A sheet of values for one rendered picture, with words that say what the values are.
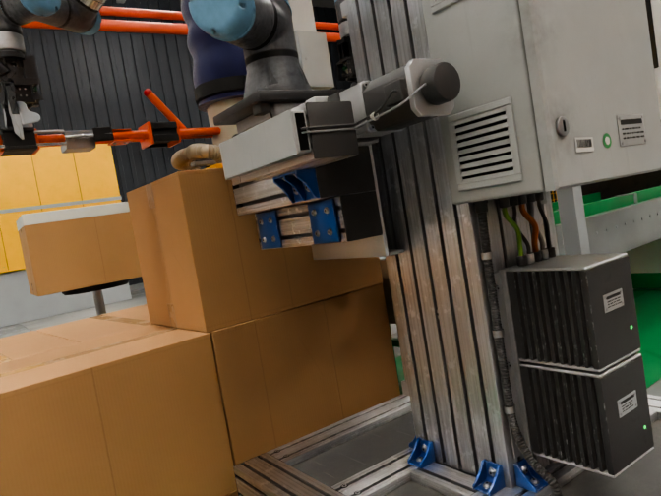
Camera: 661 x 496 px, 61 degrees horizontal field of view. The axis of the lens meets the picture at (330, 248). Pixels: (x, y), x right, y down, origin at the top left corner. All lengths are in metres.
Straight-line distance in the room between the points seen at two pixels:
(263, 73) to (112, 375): 0.73
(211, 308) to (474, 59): 0.85
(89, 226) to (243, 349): 1.77
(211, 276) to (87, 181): 7.72
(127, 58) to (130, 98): 0.87
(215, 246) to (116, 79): 11.69
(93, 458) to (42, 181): 7.78
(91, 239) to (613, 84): 2.57
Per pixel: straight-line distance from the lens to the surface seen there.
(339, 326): 1.65
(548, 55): 0.91
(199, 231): 1.42
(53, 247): 3.07
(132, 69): 13.24
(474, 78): 0.96
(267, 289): 1.50
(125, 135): 1.57
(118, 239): 3.12
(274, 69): 1.22
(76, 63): 12.95
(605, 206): 2.90
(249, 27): 1.15
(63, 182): 9.03
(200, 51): 1.73
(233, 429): 1.49
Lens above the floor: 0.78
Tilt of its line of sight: 3 degrees down
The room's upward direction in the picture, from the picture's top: 9 degrees counter-clockwise
